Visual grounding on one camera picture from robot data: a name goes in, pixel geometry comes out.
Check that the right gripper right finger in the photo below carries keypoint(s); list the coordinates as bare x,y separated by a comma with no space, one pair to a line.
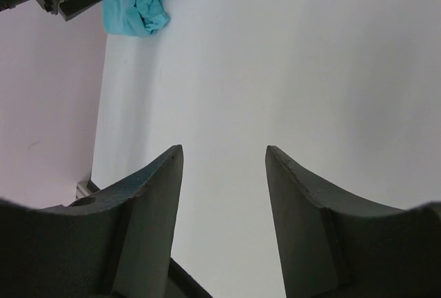
333,243

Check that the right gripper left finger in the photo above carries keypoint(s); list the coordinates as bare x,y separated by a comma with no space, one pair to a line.
114,243

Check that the teal t-shirt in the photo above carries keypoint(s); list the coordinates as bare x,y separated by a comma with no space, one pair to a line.
135,18

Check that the aluminium frame rail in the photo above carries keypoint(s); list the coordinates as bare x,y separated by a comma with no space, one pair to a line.
85,189

